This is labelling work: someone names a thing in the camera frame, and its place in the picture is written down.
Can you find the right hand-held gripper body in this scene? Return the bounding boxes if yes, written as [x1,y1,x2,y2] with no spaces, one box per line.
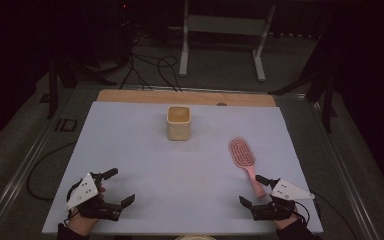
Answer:
[251,178,316,222]

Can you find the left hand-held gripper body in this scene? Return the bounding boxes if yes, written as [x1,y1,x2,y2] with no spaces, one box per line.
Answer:
[65,172,123,222]

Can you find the pink hair brush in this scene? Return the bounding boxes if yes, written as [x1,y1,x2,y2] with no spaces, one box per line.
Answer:
[228,136,268,199]

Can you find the beige square cup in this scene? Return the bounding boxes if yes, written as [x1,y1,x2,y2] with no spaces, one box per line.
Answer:
[166,105,192,142]

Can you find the person's right hand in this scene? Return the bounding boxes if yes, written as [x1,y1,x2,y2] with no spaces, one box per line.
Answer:
[274,213,302,232]

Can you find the person's left hand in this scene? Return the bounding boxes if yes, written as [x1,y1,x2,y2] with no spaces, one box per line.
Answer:
[67,184,108,236]

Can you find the white table board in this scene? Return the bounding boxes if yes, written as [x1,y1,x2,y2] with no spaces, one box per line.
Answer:
[41,100,324,236]

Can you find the black metal stand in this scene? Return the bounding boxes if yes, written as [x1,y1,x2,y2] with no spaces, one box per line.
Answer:
[47,54,118,120]
[269,33,338,134]

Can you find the white metal stand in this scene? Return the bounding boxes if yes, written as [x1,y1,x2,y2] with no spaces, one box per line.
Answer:
[178,0,277,83]

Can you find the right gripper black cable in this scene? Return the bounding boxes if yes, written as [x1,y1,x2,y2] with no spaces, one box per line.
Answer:
[289,199,312,226]

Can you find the long black cable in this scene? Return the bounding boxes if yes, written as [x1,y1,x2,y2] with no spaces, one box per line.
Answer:
[309,189,358,240]
[26,141,78,203]

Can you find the aluminium frame rail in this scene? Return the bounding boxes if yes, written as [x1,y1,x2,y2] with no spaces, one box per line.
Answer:
[308,94,384,240]
[0,84,88,240]

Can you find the black rectangular floor frame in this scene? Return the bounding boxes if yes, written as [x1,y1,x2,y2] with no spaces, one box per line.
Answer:
[54,118,79,133]

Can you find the black floor cables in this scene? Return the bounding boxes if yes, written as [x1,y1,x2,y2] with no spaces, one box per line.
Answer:
[119,31,183,93]

